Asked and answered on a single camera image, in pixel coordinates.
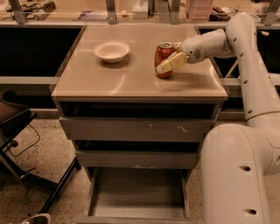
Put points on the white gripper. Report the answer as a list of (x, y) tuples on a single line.
[(192, 47)]

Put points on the orange coke can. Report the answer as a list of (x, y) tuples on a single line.
[(163, 51)]

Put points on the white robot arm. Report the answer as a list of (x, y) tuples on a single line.
[(235, 158)]

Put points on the grey drawer cabinet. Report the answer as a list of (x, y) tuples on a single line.
[(90, 87)]

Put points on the top grey drawer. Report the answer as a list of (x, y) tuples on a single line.
[(136, 129)]

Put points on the middle grey drawer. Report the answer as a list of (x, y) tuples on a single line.
[(137, 159)]

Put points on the open bottom grey drawer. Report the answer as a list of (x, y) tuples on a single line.
[(137, 196)]

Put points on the pink stacked bins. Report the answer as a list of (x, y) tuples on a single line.
[(198, 10)]

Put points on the white paper bowl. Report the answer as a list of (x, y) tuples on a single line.
[(111, 51)]

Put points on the black comb tool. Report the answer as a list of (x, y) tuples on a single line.
[(44, 11)]

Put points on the black and white sneaker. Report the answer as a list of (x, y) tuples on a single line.
[(42, 218)]

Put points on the white dustpan with handle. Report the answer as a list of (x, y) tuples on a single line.
[(232, 69)]

